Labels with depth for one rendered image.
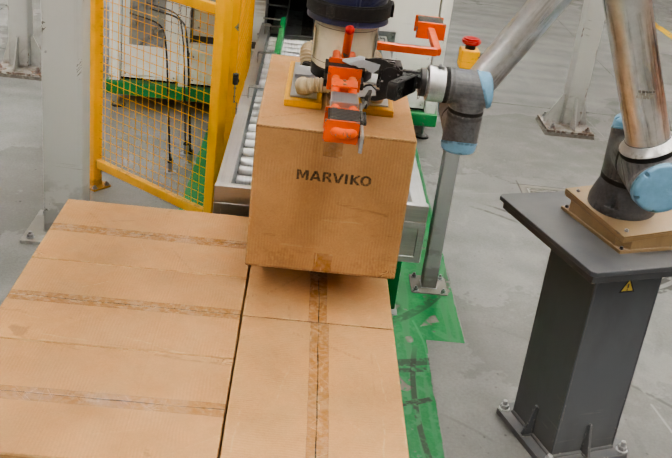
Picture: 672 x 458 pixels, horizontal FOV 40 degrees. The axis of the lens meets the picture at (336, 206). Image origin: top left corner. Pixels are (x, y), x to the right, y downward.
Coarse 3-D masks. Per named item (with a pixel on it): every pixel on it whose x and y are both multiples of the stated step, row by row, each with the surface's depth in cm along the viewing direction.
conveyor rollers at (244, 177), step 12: (288, 48) 483; (300, 48) 485; (264, 60) 458; (264, 72) 441; (264, 84) 425; (252, 108) 394; (252, 120) 376; (252, 132) 361; (252, 144) 351; (252, 156) 343; (240, 168) 327; (252, 168) 328; (240, 180) 318
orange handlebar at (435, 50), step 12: (432, 36) 264; (384, 48) 253; (396, 48) 253; (408, 48) 253; (420, 48) 253; (432, 48) 253; (336, 84) 215; (348, 84) 216; (336, 132) 190; (348, 132) 190
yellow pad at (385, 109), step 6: (360, 102) 243; (384, 102) 243; (390, 102) 246; (372, 108) 240; (378, 108) 240; (384, 108) 241; (390, 108) 241; (366, 114) 240; (372, 114) 240; (378, 114) 240; (384, 114) 240; (390, 114) 240
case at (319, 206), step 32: (288, 64) 271; (256, 128) 226; (288, 128) 226; (320, 128) 228; (384, 128) 233; (256, 160) 230; (288, 160) 230; (320, 160) 230; (352, 160) 230; (384, 160) 230; (256, 192) 233; (288, 192) 233; (320, 192) 233; (352, 192) 233; (384, 192) 233; (256, 224) 237; (288, 224) 237; (320, 224) 237; (352, 224) 237; (384, 224) 237; (256, 256) 241; (288, 256) 242; (320, 256) 242; (352, 256) 242; (384, 256) 242
